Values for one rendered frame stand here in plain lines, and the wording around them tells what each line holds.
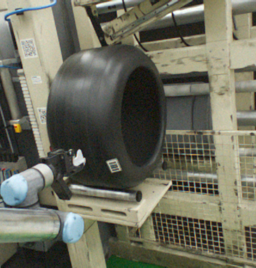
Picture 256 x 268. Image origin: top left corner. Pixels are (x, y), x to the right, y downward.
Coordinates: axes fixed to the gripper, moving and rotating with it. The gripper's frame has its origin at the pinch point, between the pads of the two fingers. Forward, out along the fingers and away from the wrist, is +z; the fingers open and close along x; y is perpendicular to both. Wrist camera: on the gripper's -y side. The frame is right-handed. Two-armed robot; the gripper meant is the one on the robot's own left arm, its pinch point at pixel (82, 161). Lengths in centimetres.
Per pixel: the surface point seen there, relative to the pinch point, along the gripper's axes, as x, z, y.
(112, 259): 50, 88, -101
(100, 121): -8.8, 1.5, 14.4
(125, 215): -5.2, 17.0, -27.9
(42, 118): 33.1, 19.7, 12.0
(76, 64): 5.4, 11.5, 33.5
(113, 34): 13, 55, 45
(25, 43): 32, 16, 44
